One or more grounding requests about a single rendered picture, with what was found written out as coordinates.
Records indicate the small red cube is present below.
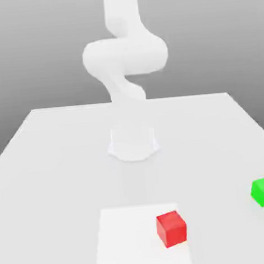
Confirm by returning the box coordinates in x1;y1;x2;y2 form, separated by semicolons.
155;209;189;249

